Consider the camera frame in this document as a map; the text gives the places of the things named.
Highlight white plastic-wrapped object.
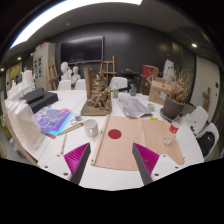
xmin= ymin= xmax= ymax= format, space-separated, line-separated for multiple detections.
xmin=162 ymin=59 xmax=176 ymax=83

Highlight flat round red coaster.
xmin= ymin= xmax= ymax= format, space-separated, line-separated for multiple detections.
xmin=107 ymin=128 xmax=123 ymax=141

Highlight small black box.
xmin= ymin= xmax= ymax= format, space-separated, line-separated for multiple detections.
xmin=20 ymin=87 xmax=45 ymax=104

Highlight wooden-handled tool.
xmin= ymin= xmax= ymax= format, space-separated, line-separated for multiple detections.
xmin=57 ymin=122 xmax=85 ymax=137

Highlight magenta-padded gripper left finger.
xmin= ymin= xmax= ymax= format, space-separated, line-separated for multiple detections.
xmin=38 ymin=142 xmax=92 ymax=186

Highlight white paper sheets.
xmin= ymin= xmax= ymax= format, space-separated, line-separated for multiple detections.
xmin=182 ymin=113 xmax=198 ymax=129

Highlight thin wooden stick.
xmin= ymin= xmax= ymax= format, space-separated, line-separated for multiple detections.
xmin=60 ymin=133 xmax=68 ymax=155

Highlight black wall screen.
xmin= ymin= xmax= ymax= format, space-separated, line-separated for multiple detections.
xmin=59 ymin=35 xmax=105 ymax=65

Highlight large white plaster bust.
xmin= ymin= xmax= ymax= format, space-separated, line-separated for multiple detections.
xmin=59 ymin=61 xmax=73 ymax=82

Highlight purple and cyan print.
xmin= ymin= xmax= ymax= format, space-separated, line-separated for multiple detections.
xmin=33 ymin=105 xmax=74 ymax=139

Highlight red box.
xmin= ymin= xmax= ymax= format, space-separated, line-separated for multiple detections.
xmin=141 ymin=64 xmax=160 ymax=79

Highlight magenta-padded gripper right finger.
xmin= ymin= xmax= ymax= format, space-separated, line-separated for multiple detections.
xmin=131 ymin=142 xmax=185 ymax=186

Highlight round ceiling spotlights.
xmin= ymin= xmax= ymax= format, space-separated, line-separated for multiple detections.
xmin=0 ymin=42 xmax=198 ymax=73

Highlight tall wooden easel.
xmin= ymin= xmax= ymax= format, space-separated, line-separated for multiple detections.
xmin=46 ymin=56 xmax=61 ymax=91

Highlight grey glass bottle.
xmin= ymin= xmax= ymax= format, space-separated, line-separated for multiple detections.
xmin=129 ymin=83 xmax=138 ymax=98

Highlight white chair with backpack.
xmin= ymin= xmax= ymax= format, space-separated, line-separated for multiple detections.
xmin=196 ymin=122 xmax=220 ymax=161

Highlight large black box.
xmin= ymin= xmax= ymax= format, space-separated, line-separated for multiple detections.
xmin=28 ymin=91 xmax=60 ymax=114

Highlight green-labelled white bottle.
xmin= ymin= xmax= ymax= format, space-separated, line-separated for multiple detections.
xmin=112 ymin=80 xmax=120 ymax=99

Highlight white cabinet with posters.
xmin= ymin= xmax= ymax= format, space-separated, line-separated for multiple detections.
xmin=32 ymin=42 xmax=57 ymax=91

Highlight long white ceiling light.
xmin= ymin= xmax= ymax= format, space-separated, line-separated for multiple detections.
xmin=9 ymin=0 xmax=144 ymax=50

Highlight small clear glass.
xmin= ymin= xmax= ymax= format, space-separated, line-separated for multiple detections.
xmin=162 ymin=136 xmax=173 ymax=147

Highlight grey newspaper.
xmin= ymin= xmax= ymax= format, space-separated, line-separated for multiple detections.
xmin=116 ymin=96 xmax=154 ymax=119

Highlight clear red-labelled drink bottle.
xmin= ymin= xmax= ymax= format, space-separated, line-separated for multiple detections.
xmin=168 ymin=114 xmax=183 ymax=137

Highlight wooden cactus figure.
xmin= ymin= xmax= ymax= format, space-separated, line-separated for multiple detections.
xmin=202 ymin=87 xmax=212 ymax=113

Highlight tan wood-framed canvas panel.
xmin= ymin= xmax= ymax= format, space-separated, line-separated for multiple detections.
xmin=90 ymin=113 xmax=186 ymax=172

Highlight golden sculpture on wooden board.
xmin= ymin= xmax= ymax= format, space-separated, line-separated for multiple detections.
xmin=80 ymin=67 xmax=113 ymax=117

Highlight white ceramic mug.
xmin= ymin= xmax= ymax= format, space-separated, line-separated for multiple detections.
xmin=82 ymin=118 xmax=100 ymax=138

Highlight small white plaster bust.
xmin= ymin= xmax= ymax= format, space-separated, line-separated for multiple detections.
xmin=71 ymin=65 xmax=82 ymax=84

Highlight black backpack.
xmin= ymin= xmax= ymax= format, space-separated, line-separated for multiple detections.
xmin=197 ymin=131 xmax=216 ymax=158

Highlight white chair with papers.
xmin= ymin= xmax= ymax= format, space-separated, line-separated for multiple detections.
xmin=188 ymin=105 xmax=209 ymax=134

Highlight brown cardboard box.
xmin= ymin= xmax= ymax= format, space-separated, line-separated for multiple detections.
xmin=148 ymin=77 xmax=174 ymax=106

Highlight white plastic bags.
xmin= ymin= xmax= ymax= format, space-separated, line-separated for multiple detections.
xmin=3 ymin=98 xmax=46 ymax=151

